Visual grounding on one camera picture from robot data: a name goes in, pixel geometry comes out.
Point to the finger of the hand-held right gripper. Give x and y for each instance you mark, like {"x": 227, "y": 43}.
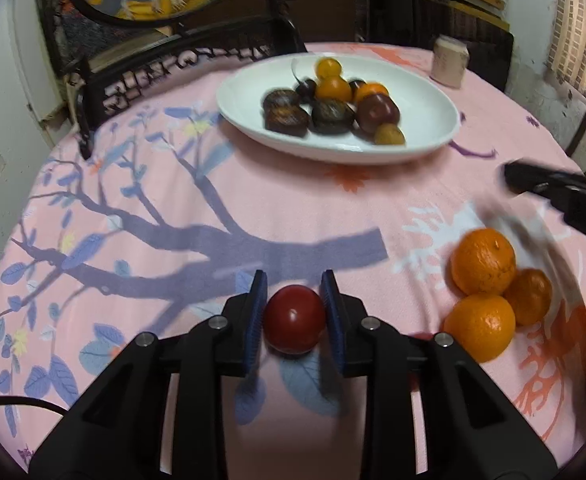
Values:
{"x": 538, "y": 179}

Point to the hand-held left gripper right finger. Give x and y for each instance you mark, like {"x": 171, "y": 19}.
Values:
{"x": 334, "y": 330}

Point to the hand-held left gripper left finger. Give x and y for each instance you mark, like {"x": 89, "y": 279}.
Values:
{"x": 254, "y": 330}

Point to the red tomato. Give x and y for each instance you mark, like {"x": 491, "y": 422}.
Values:
{"x": 294, "y": 322}

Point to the large orange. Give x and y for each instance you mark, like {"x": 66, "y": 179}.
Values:
{"x": 479, "y": 329}
{"x": 483, "y": 265}

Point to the small orange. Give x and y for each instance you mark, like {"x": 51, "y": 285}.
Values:
{"x": 529, "y": 296}
{"x": 334, "y": 89}

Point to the white oval plate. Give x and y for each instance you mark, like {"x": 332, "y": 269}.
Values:
{"x": 423, "y": 105}

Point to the small green plum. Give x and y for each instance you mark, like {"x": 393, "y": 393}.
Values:
{"x": 389, "y": 136}

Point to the dark red plum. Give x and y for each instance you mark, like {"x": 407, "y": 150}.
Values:
{"x": 378, "y": 112}

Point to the yellow plum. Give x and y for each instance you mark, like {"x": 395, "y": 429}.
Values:
{"x": 372, "y": 90}
{"x": 329, "y": 67}

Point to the round dark purple plum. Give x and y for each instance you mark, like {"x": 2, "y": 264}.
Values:
{"x": 357, "y": 85}

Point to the long dark purple plum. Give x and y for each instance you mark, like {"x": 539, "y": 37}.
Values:
{"x": 333, "y": 116}

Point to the dark cherry with stem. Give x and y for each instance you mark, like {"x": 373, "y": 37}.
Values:
{"x": 306, "y": 90}

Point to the pale beverage can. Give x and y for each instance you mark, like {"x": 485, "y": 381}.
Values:
{"x": 449, "y": 62}

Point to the black panel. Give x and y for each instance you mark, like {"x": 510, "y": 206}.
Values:
{"x": 408, "y": 20}

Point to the dark carved wooden chair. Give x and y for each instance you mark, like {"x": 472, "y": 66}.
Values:
{"x": 173, "y": 60}

